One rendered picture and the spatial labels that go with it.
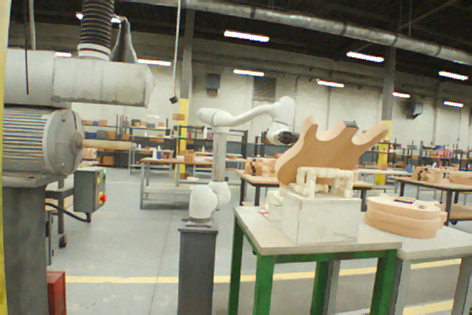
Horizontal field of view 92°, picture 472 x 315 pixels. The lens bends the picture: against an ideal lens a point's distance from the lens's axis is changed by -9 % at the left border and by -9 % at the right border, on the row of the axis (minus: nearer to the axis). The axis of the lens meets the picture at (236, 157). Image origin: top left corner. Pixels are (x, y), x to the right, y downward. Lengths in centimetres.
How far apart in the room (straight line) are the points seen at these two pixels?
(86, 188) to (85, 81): 56
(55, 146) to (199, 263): 121
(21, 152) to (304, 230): 103
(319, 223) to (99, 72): 93
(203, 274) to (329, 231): 109
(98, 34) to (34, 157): 47
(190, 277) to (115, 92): 137
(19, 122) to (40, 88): 14
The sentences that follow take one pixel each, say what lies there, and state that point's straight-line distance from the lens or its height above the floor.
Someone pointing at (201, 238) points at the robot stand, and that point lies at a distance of 177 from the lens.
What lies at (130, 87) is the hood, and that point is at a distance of 90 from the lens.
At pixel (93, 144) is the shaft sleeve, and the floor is 125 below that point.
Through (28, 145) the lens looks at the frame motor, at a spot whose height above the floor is 124.
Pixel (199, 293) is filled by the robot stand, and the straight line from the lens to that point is 195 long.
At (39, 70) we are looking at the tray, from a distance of 111.
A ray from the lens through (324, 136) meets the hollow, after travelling 96.
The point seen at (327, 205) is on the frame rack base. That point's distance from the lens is 99.
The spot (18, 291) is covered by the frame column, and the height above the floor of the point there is 70.
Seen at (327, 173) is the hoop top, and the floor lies 120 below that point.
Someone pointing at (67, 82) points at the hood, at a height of 145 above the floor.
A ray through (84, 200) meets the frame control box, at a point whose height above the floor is 98.
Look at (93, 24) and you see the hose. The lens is 102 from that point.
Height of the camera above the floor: 128
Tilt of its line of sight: 3 degrees down
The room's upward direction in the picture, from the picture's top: 4 degrees clockwise
